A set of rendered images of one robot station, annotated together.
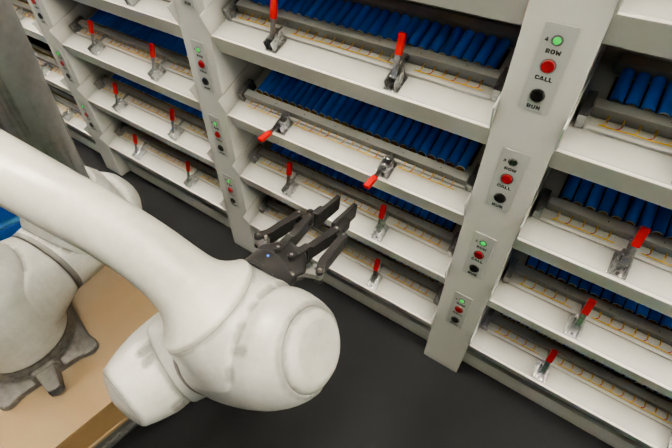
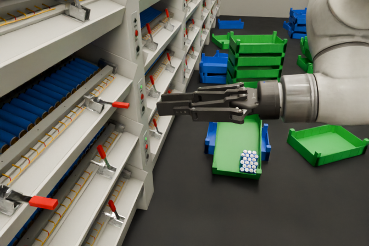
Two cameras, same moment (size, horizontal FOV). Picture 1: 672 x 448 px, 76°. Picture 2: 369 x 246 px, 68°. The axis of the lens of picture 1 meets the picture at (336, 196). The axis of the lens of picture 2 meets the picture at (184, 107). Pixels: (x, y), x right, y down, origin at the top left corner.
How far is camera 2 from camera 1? 0.87 m
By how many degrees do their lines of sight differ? 84
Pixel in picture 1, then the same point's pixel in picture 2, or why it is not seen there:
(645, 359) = (161, 82)
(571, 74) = not seen: outside the picture
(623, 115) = not seen: outside the picture
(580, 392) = (161, 125)
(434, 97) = (96, 10)
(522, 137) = (132, 1)
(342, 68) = (43, 33)
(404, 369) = (162, 218)
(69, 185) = not seen: outside the picture
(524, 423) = (169, 161)
